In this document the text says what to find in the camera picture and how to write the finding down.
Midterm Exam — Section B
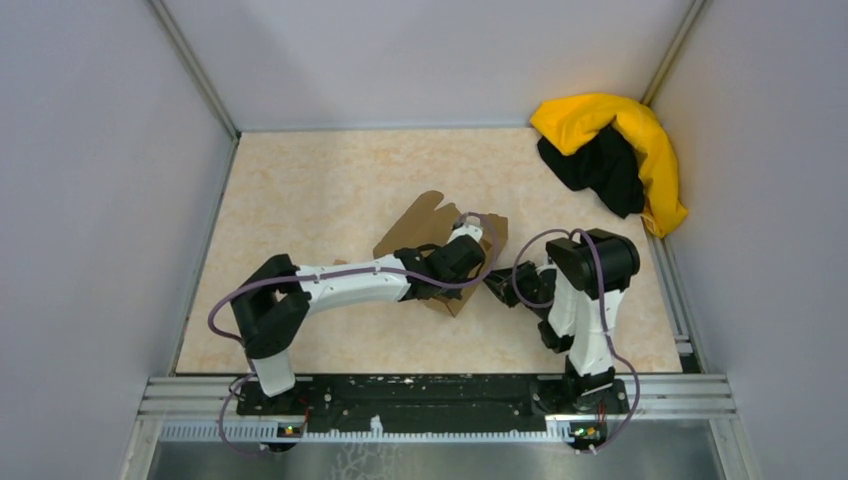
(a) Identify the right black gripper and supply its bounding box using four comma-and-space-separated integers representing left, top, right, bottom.
481, 261, 549, 321

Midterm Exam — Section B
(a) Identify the brown cardboard box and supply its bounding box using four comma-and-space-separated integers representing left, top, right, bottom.
372, 190, 509, 317

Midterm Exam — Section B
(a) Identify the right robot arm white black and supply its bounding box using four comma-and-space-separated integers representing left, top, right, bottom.
485, 229, 641, 413

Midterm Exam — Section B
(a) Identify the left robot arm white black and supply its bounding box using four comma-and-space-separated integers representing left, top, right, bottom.
227, 226, 486, 414

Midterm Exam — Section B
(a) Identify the black cloth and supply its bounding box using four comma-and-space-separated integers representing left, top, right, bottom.
537, 125, 646, 218

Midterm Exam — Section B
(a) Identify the yellow cloth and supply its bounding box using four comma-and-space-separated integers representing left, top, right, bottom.
530, 93, 688, 238

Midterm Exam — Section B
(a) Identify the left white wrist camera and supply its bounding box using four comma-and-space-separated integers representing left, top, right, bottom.
447, 214, 484, 245

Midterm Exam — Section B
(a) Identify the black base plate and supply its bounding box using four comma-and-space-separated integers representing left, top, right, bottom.
236, 374, 630, 434

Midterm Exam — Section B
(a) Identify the aluminium front rail frame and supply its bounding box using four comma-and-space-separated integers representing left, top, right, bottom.
121, 373, 760, 479

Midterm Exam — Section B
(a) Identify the right corner aluminium post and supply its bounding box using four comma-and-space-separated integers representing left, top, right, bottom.
640, 0, 711, 107

